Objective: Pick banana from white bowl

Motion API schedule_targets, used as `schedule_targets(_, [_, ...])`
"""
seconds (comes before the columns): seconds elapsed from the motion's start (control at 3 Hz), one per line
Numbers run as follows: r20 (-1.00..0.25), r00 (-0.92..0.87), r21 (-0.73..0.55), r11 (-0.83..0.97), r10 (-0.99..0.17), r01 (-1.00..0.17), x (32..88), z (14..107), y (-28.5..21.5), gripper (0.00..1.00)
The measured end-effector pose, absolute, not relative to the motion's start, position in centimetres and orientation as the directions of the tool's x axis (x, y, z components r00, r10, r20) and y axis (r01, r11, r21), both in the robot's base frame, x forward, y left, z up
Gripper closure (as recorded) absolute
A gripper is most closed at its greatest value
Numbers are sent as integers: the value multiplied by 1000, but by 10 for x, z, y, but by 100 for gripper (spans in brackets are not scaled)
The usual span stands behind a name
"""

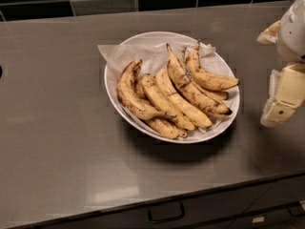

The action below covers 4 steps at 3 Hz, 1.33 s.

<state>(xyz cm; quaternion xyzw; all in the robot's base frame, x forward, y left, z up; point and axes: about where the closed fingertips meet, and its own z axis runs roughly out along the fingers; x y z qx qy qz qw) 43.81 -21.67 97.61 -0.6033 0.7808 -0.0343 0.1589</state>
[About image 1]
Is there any long spotted brown banana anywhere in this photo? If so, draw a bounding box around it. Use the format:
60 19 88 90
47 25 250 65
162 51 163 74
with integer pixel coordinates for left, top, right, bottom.
166 43 233 116

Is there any small banana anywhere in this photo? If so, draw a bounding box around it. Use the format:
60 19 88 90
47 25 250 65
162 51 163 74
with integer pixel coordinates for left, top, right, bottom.
146 117 188 139
134 78 146 99

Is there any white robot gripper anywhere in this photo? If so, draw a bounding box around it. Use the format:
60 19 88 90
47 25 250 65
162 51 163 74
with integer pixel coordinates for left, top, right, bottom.
256 0 305 127

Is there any white paper liner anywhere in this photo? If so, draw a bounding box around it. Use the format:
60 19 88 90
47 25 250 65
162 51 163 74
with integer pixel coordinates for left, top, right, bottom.
98 42 240 138

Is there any black drawer handle centre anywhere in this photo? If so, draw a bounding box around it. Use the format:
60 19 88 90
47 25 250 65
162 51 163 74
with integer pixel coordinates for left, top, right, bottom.
148 202 185 224

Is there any small banana behind left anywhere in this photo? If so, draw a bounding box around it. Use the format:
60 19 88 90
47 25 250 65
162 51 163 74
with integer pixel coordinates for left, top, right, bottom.
134 78 146 99

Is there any yellow banana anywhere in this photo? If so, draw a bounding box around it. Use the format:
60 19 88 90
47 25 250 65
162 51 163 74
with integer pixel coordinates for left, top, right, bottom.
155 68 213 128
141 73 194 131

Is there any black drawer handle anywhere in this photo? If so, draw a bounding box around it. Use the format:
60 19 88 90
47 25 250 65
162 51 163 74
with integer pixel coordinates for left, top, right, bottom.
288 202 305 218
148 202 185 224

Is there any white oval bowl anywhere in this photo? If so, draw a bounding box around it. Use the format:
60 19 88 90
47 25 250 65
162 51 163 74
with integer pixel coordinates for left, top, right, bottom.
98 31 240 144

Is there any small banana bottom front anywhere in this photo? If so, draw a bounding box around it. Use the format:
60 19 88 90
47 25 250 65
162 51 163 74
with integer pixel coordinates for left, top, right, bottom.
146 117 188 139

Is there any leftmost spotted banana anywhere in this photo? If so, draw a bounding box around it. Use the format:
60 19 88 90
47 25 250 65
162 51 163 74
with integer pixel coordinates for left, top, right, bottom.
116 58 175 120

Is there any rightmost spotted banana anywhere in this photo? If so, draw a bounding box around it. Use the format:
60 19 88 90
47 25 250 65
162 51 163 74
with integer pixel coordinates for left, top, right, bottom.
185 41 239 92

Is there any yellow banana centre left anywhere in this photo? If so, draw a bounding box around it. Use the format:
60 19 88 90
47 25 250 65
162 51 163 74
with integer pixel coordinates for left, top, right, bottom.
141 73 194 131

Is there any dark cabinet drawer front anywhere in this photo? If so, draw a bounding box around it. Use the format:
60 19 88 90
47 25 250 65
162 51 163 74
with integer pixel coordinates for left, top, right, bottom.
37 174 305 229

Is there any thin banana behind right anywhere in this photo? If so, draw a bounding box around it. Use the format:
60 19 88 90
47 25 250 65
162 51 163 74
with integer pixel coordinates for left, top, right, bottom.
181 48 229 101

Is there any black drawer handle right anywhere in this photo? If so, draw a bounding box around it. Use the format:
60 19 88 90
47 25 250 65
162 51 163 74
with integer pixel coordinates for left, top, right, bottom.
288 202 305 218

